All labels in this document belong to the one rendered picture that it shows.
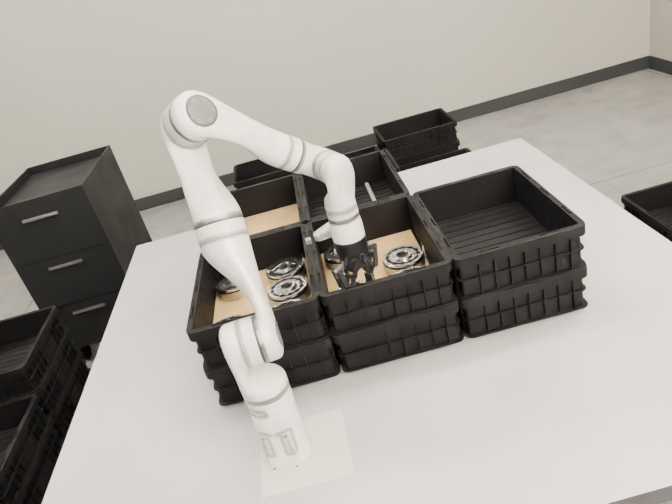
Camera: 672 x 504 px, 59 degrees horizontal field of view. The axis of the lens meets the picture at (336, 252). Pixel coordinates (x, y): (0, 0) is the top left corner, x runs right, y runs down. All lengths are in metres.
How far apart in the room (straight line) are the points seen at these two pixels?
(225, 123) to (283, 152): 0.13
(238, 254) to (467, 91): 4.08
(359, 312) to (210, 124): 0.53
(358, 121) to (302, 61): 0.64
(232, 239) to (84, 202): 1.83
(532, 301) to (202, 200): 0.78
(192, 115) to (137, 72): 3.67
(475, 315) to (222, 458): 0.64
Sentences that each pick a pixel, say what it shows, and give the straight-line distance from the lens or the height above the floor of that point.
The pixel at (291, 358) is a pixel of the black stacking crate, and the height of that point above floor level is 0.79.
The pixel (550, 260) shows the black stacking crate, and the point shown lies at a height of 0.86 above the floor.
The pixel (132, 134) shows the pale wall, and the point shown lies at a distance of 4.87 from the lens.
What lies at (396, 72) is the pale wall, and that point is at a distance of 4.81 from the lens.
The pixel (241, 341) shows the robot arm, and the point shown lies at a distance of 1.07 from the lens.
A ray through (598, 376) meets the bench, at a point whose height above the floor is 0.70.
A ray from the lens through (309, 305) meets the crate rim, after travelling 1.28.
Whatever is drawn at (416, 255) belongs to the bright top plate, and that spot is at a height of 0.86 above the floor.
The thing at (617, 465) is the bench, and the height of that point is 0.70.
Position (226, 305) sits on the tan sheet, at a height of 0.83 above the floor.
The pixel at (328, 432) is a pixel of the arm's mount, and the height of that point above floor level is 0.70.
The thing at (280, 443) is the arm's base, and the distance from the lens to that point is 1.21.
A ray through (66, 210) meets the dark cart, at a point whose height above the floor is 0.81.
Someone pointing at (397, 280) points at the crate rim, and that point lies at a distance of 1.28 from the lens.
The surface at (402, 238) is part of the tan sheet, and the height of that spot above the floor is 0.83.
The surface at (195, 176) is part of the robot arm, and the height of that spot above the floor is 1.27.
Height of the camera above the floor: 1.61
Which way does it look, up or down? 28 degrees down
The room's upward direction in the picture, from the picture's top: 16 degrees counter-clockwise
